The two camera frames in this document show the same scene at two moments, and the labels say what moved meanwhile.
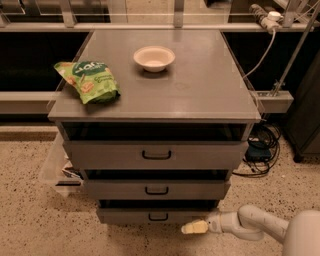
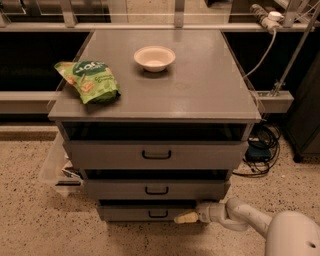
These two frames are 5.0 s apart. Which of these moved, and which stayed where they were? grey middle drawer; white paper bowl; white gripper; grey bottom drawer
Moved: white gripper
Stayed: grey bottom drawer; white paper bowl; grey middle drawer
